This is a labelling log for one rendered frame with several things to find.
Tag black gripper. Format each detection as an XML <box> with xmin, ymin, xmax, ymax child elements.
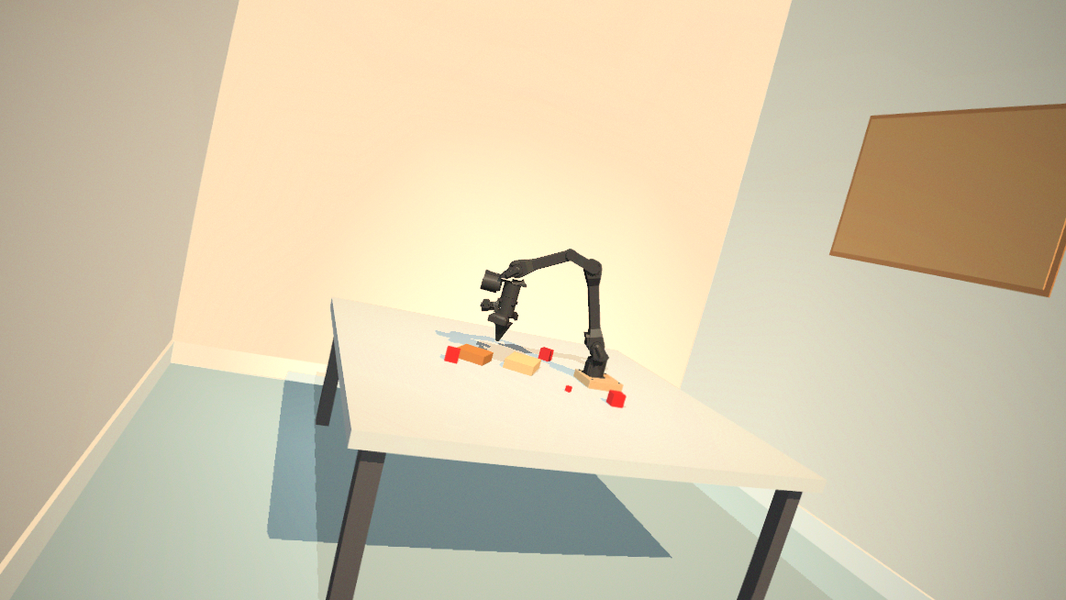
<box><xmin>487</xmin><ymin>295</ymin><xmax>518</xmax><ymax>341</ymax></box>

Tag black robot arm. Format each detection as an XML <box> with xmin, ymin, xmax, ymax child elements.
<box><xmin>480</xmin><ymin>249</ymin><xmax>609</xmax><ymax>379</ymax></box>

